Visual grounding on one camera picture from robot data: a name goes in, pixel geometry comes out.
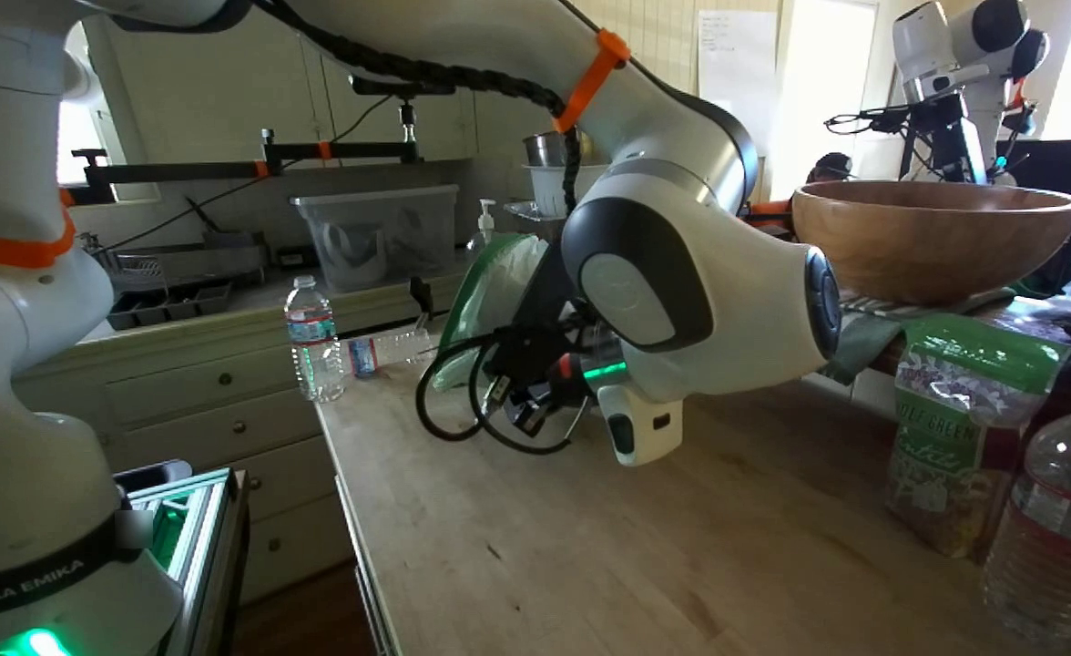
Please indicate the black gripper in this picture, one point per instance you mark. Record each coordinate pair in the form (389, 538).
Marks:
(559, 388)

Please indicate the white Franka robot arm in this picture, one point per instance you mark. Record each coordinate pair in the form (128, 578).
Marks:
(25, 486)

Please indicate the clear soap pump bottle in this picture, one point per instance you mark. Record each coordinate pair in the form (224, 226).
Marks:
(482, 226)

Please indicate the clear bottle blue red label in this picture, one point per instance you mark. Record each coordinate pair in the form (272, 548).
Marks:
(376, 353)

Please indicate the clear plastic storage container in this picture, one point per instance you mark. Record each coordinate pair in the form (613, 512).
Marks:
(376, 237)

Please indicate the small clear water bottle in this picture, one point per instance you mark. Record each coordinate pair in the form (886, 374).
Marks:
(313, 340)

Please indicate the striped folded paper bag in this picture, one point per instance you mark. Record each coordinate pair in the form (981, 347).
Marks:
(867, 347)

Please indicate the cream cabinet with drawers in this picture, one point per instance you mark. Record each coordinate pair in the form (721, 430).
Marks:
(195, 401)

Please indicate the white paper sheet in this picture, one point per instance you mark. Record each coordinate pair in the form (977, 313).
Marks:
(740, 58)

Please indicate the dark dish rack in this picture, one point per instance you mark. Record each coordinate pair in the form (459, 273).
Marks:
(183, 294)

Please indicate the metal box with green light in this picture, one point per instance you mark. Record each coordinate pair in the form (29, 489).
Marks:
(192, 534)

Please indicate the green white snack bag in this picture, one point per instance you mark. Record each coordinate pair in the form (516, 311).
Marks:
(959, 425)

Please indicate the large wooden bowl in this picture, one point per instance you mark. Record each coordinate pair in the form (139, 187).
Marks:
(937, 237)

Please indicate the large clear water bottle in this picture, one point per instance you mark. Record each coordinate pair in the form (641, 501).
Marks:
(1057, 534)

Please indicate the black camera on stand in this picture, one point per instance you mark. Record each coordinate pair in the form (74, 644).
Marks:
(403, 80)

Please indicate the black rail with orange clamps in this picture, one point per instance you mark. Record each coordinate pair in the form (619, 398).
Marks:
(195, 169)

